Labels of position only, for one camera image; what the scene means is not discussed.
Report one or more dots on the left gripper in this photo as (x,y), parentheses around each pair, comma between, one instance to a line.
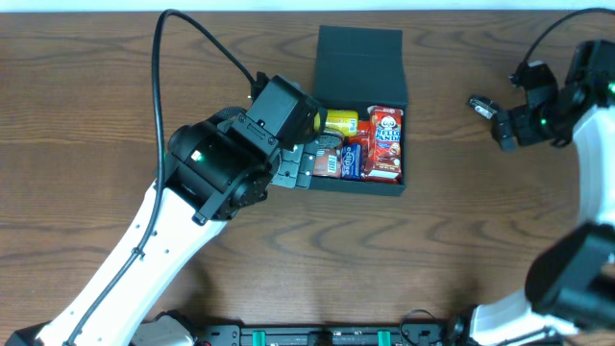
(292,168)

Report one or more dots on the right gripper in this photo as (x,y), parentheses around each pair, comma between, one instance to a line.
(503,127)

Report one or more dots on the Pringles small can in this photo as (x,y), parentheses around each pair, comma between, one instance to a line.
(328,155)

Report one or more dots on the blue Eclipse mint tin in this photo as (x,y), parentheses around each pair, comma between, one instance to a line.
(351,162)

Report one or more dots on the yellow Mentos bottle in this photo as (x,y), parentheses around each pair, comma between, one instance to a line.
(344,121)

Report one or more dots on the red Hacks candy bag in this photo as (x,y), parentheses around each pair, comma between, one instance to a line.
(363,139)

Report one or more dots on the Hello Panda red box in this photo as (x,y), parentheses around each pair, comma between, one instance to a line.
(383,162)

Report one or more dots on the dark green box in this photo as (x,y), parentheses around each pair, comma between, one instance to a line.
(357,68)

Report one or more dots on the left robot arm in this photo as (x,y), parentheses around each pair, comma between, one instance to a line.
(213,169)

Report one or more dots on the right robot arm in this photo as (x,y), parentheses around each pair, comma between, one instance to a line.
(566,291)

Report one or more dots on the black mounting rail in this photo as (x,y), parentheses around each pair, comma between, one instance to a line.
(417,328)

